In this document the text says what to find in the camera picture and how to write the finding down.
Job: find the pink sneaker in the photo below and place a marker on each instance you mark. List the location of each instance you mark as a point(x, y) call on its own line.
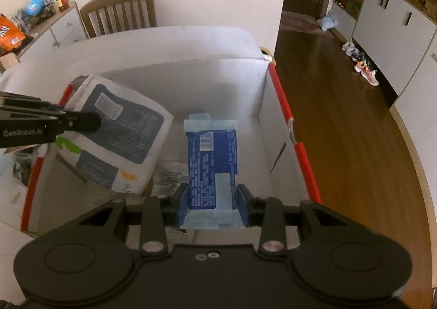
point(371, 77)
point(362, 66)

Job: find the white and blue tissue pack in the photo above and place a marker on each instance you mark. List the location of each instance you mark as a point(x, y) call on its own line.
point(119, 138)

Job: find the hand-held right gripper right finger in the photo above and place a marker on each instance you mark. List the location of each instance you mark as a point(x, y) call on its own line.
point(243, 203)

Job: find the yellowish tape roll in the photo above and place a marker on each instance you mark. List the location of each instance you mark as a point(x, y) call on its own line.
point(268, 53)

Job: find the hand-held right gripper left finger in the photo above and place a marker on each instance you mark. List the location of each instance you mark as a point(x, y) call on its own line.
point(181, 203)

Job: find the light blue bag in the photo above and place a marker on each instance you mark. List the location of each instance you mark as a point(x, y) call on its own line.
point(327, 22)

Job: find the blue snack packet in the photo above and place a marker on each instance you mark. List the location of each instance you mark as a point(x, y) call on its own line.
point(199, 116)
point(211, 159)

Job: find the white sneaker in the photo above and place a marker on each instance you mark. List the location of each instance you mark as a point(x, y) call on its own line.
point(349, 47)

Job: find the blue round toy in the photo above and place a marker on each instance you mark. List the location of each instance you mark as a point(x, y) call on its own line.
point(36, 4)

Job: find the white and wood wall cabinet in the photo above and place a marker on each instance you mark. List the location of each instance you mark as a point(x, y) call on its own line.
point(392, 22)

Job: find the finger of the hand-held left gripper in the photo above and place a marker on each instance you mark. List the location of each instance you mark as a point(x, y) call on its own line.
point(82, 121)
point(27, 102)

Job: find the white sideboard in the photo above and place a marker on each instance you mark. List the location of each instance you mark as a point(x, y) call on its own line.
point(65, 29)

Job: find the clear wrapped brown snack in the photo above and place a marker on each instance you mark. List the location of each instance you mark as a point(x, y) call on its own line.
point(167, 176)

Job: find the dark crinkled packet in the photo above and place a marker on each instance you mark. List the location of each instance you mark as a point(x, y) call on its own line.
point(22, 169)

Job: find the red cardboard box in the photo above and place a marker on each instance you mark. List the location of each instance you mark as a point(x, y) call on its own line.
point(205, 83)

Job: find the grey sneaker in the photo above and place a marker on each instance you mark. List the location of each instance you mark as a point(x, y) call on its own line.
point(356, 55)

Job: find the glass jar with red lid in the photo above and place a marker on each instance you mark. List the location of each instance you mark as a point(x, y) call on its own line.
point(61, 2)

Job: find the patterned floor rug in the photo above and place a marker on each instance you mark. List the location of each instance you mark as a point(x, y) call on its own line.
point(300, 25)

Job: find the orange snack bag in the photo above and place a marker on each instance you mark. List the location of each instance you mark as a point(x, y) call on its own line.
point(10, 34)

